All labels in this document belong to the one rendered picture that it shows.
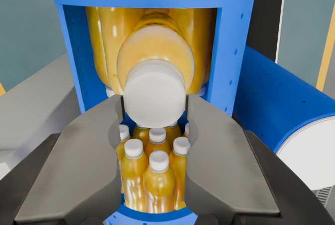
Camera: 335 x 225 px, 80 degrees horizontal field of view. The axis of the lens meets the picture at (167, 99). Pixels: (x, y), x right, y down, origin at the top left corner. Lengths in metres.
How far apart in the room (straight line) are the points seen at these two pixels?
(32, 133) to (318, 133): 0.72
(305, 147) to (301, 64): 1.25
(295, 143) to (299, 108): 0.10
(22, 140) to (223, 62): 0.48
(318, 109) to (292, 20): 1.11
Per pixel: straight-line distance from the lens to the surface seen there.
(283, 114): 0.68
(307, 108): 0.68
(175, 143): 0.45
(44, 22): 1.64
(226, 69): 0.27
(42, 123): 0.62
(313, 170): 0.76
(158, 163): 0.40
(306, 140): 0.66
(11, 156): 0.52
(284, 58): 1.77
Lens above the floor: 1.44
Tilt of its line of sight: 62 degrees down
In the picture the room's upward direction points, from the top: 176 degrees clockwise
